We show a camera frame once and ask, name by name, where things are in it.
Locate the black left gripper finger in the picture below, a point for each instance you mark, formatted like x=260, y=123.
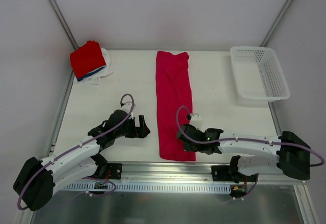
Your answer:
x=142, y=132
x=142, y=123

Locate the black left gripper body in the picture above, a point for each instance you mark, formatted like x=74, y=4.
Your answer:
x=137, y=129

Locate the crimson pink t-shirt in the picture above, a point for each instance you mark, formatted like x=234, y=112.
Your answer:
x=173, y=89

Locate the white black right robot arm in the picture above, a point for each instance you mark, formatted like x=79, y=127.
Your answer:
x=287, y=154

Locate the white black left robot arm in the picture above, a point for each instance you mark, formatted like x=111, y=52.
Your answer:
x=40, y=179

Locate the folded blue t-shirt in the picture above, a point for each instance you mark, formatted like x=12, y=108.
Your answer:
x=89, y=74

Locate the folded red t-shirt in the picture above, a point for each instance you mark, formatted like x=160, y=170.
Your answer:
x=86, y=59

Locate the white plastic mesh basket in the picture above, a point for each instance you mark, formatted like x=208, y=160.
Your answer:
x=258, y=75

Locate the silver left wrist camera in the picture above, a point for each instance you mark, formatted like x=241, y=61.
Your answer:
x=126, y=107

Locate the aluminium mounting rail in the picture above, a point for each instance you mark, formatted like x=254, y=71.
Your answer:
x=178, y=172

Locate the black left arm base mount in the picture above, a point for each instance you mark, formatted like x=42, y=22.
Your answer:
x=112, y=171

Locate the white slotted cable duct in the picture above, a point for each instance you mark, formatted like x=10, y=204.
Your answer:
x=150, y=187

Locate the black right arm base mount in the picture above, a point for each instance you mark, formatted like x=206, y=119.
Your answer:
x=226, y=173

